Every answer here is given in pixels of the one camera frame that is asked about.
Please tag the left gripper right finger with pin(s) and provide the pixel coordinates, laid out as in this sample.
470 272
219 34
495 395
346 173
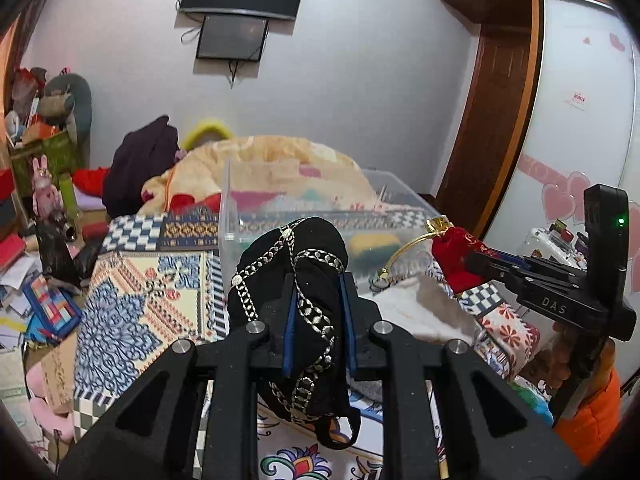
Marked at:
363 356

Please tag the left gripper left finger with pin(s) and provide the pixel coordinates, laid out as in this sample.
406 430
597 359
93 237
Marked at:
278 311

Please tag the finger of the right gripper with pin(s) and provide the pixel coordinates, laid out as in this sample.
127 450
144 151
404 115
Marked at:
484 265
535 265

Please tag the red pouch with gold handle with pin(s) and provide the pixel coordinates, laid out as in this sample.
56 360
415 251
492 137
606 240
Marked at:
450 248

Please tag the white drawstring bag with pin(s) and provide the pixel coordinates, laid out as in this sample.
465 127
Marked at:
422 308

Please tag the black bag with chain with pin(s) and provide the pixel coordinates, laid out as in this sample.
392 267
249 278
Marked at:
316 395

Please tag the yellow green sponge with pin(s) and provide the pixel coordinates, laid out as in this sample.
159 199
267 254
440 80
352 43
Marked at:
369 251

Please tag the patterned bed cover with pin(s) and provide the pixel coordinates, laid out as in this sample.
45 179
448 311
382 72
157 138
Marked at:
158 279

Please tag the white sliding wardrobe door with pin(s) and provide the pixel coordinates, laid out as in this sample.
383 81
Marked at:
579 130

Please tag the orange fleece blanket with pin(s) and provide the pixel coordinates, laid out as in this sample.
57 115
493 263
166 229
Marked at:
265 164

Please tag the yellow curved cushion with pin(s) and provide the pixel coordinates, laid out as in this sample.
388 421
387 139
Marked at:
207 130

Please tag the dark purple clothing pile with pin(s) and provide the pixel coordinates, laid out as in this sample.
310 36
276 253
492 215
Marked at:
145 153

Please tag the colourful pencil case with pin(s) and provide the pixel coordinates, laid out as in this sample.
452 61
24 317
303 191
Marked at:
55 308

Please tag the pink rabbit figurine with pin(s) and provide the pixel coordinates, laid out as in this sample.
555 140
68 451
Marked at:
46 198

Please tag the wooden wardrobe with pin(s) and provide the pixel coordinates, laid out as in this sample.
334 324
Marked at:
492 127

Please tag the green storage box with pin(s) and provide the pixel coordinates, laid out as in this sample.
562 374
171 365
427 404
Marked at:
63 157

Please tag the grey plush toy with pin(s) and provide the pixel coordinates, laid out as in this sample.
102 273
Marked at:
67 101

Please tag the small wall monitor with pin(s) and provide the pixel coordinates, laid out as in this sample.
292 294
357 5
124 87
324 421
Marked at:
233 38

